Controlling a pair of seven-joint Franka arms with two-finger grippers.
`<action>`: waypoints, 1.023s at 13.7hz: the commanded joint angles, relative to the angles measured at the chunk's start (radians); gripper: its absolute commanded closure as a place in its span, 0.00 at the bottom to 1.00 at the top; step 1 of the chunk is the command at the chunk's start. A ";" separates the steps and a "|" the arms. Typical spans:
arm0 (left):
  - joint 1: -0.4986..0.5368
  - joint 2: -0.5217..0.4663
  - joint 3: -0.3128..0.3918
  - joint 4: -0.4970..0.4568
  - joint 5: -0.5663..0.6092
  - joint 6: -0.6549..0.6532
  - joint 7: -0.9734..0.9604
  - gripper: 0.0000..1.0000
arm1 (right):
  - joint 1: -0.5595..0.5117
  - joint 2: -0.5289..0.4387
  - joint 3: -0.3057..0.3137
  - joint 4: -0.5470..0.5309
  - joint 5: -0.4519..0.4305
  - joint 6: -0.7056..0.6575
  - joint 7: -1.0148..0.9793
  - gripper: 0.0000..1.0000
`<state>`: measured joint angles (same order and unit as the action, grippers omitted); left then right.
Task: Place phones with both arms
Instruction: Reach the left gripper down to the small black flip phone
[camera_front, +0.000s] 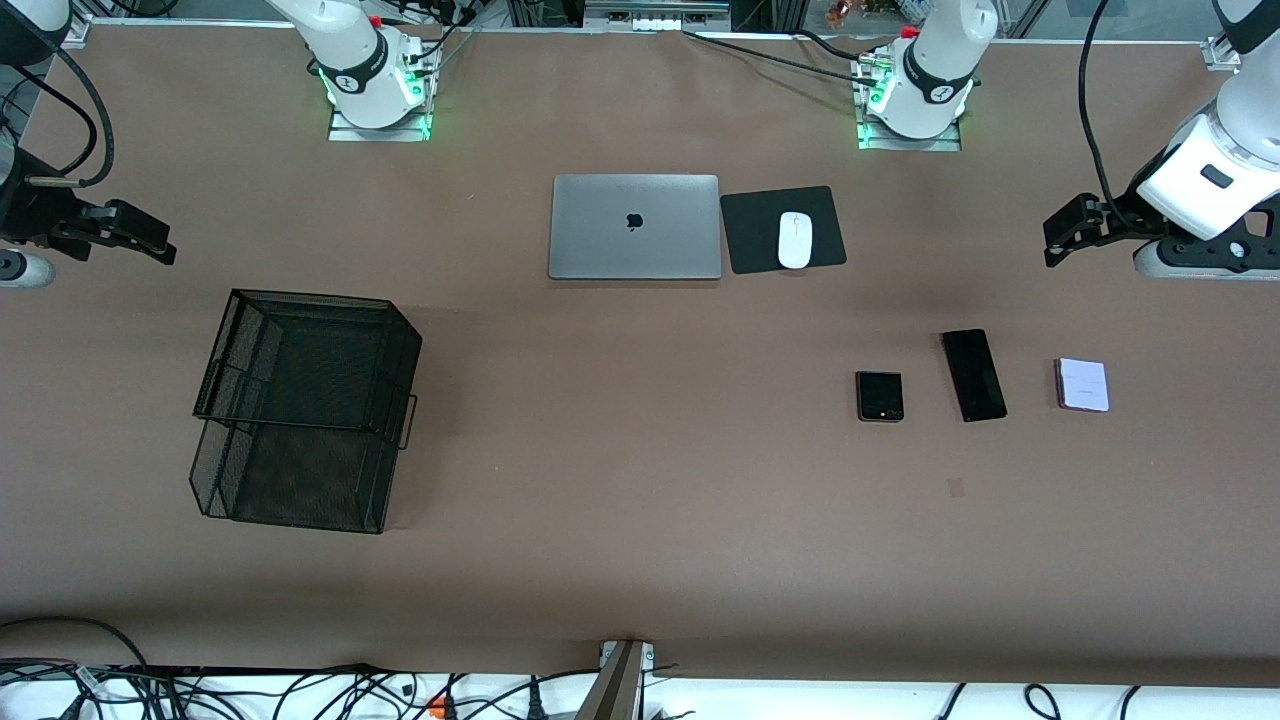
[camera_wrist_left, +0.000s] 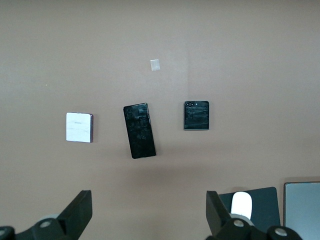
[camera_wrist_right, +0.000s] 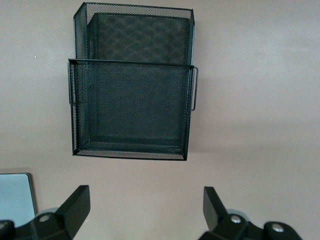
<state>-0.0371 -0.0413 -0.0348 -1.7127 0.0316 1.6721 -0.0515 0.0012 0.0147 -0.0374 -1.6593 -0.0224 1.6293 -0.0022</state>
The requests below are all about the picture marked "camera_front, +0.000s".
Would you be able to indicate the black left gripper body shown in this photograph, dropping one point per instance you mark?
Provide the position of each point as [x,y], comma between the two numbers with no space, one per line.
[1122,217]

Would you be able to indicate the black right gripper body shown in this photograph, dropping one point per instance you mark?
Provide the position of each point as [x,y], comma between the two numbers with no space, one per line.
[22,207]

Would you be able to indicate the white lavender phone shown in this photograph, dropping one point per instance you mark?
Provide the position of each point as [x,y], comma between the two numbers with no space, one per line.
[1083,385]

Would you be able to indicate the long black smartphone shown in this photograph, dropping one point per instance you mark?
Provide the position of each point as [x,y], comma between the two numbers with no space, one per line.
[974,375]

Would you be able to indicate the small black phone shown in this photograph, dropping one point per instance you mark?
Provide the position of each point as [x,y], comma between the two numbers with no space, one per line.
[879,396]

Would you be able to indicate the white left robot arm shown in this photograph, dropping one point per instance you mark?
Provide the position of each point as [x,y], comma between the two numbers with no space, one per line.
[1225,170]

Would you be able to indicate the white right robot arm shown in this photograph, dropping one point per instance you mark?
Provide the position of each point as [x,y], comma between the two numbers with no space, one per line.
[360,70]

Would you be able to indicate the black mesh two-tier tray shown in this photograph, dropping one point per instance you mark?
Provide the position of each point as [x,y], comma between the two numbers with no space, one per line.
[300,410]

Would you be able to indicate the white computer mouse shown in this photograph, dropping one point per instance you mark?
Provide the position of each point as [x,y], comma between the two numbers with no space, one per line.
[795,240]

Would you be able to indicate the black mouse pad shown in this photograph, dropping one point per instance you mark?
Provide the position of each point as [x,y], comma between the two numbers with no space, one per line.
[760,235]

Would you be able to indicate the silver closed laptop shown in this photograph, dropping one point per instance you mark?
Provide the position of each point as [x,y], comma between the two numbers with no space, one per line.
[634,227]

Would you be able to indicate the white power strip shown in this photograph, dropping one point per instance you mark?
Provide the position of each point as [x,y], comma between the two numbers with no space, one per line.
[655,14]

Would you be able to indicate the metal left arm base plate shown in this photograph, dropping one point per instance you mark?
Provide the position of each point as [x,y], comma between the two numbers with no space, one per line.
[910,144]

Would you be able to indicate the aluminium corner bracket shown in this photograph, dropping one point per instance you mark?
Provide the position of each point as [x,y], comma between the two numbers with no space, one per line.
[1222,52]
[78,30]

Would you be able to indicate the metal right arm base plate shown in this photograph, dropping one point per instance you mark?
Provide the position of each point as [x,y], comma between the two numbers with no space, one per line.
[380,133]

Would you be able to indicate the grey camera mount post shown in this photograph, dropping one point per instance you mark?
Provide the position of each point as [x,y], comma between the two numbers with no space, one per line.
[612,685]

